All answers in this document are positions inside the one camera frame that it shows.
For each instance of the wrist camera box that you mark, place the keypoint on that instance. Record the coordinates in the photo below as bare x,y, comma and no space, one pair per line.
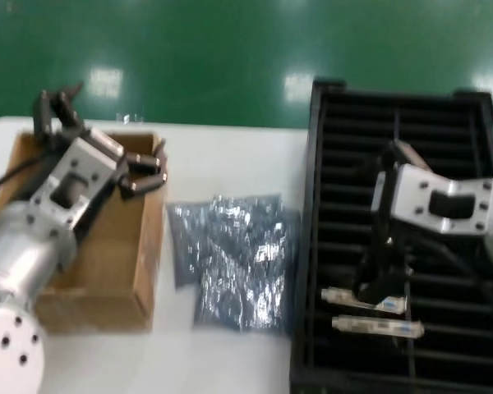
411,154
104,143

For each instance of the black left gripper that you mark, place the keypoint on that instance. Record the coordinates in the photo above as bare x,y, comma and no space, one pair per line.
63,137

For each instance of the grey antistatic bag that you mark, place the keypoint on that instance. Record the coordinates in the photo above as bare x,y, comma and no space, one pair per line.
213,230
238,303

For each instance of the black slotted plastic container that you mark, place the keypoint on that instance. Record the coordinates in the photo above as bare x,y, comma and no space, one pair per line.
312,184

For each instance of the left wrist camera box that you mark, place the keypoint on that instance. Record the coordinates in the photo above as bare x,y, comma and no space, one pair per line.
104,143

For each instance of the small clear plastic scrap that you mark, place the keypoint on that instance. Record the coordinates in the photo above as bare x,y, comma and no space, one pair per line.
127,119

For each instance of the brown cardboard box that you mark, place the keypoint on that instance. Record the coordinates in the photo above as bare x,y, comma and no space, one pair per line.
107,312

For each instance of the graphics card with silver bracket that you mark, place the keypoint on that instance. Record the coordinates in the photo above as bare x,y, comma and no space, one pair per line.
374,325
337,295

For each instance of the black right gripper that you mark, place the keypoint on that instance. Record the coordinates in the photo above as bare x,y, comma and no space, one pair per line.
388,246

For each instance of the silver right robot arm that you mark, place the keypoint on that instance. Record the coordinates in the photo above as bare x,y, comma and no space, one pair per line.
456,205

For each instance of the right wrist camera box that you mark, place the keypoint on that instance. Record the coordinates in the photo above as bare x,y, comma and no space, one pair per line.
411,154

